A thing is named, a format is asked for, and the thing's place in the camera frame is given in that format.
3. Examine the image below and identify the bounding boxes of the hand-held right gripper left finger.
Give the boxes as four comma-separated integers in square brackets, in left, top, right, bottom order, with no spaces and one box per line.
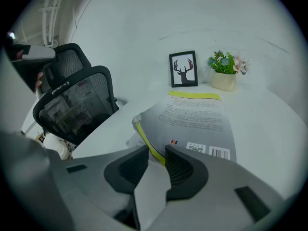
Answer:
[50,144,150,231]

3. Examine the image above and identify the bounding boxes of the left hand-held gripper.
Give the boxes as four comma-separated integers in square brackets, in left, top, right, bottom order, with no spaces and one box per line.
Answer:
[0,43,58,132]

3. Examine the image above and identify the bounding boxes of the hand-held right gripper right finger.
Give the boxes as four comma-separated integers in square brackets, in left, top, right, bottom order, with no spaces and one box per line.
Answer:
[148,144,293,231]

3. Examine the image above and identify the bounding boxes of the grey cover book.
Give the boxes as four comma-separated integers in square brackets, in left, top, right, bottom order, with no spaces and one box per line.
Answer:
[125,90,238,166]

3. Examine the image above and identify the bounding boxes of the person's left hand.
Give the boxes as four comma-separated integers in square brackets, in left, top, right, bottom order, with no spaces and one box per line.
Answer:
[34,71,44,92]

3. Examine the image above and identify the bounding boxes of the white bag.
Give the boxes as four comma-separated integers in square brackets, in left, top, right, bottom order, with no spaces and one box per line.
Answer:
[44,132,73,160]

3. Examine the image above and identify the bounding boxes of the black mesh office chair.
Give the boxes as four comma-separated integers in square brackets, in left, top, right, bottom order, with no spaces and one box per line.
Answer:
[32,43,120,146]

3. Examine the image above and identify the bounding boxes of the potted artificial flower plant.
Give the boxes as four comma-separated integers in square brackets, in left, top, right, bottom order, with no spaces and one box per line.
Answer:
[207,49,251,92]

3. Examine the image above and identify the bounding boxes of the black framed deer picture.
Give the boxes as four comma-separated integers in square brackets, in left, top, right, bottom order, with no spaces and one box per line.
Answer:
[168,50,198,88]

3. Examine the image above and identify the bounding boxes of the white wall pipes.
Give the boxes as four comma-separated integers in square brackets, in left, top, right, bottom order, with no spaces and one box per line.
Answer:
[40,0,64,48]

